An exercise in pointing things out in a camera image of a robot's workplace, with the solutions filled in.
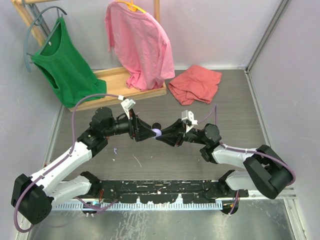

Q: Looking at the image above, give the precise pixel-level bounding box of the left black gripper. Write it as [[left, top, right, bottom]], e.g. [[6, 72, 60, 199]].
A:
[[103, 108, 156, 141]]

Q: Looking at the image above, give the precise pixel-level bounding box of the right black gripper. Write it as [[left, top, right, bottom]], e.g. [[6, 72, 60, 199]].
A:
[[156, 118, 208, 147]]

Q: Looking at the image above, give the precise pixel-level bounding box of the lilac earbud charging case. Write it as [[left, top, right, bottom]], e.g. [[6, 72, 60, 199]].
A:
[[152, 128, 162, 138]]

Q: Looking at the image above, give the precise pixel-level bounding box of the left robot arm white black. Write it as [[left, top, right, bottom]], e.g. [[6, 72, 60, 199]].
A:
[[11, 107, 161, 233]]

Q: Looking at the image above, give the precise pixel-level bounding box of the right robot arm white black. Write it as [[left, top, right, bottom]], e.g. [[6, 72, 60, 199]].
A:
[[153, 119, 296, 199]]

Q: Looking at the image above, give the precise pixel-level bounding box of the black round charging case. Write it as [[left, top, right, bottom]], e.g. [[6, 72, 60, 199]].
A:
[[152, 122, 162, 130]]

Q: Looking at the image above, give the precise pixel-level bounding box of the coral folded cloth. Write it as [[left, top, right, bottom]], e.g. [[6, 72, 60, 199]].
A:
[[168, 65, 222, 106]]

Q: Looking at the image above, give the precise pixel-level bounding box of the wooden clothes rack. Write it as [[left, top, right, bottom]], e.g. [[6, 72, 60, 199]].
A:
[[11, 0, 167, 113]]

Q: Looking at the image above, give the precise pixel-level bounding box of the pink t-shirt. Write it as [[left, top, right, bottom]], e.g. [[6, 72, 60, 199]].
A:
[[104, 1, 175, 91]]

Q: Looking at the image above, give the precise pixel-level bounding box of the green tank top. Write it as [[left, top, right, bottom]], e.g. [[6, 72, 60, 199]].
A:
[[31, 17, 107, 108]]

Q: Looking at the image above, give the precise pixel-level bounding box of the yellow hanger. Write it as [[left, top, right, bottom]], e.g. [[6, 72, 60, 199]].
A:
[[116, 0, 146, 14]]

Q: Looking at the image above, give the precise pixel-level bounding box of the grey-blue hanger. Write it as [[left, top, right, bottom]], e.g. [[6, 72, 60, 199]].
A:
[[23, 6, 68, 73]]

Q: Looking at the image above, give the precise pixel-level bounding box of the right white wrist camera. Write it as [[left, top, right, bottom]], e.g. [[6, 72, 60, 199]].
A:
[[181, 110, 198, 126]]

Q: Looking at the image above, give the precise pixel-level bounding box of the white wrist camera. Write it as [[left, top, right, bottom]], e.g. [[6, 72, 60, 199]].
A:
[[181, 110, 198, 126], [121, 98, 136, 111]]

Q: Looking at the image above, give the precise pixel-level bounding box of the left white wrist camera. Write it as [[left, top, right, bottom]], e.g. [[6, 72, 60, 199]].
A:
[[121, 98, 136, 111]]

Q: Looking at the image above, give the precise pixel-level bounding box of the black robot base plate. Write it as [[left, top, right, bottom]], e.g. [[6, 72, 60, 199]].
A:
[[79, 180, 236, 204]]

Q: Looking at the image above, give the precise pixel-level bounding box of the white slotted cable duct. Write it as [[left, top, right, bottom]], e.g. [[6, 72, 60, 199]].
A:
[[52, 199, 223, 211]]

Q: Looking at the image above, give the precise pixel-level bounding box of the aluminium corner post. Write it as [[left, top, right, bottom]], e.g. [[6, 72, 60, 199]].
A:
[[245, 0, 291, 74]]

